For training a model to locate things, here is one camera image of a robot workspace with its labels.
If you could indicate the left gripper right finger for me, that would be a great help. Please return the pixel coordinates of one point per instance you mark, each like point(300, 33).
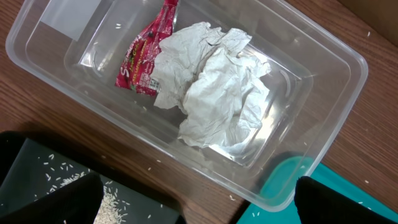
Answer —
point(319, 204)

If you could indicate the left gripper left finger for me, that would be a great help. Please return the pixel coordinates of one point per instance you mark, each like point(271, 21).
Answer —
point(77, 202)

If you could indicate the red snack wrapper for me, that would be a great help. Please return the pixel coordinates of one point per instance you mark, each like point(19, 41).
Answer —
point(138, 64)

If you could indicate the white napkin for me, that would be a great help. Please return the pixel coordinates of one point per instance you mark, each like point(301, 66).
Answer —
point(201, 72)

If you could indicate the pile of white rice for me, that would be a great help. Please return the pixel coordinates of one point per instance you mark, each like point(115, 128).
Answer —
point(120, 204)

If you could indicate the teal serving tray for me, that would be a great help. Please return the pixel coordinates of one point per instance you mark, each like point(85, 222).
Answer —
point(286, 172)

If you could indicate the black tray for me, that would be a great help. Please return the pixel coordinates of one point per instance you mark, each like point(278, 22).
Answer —
point(16, 164)

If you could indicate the clear plastic bin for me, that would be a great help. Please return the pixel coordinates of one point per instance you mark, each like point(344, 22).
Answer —
point(78, 46)

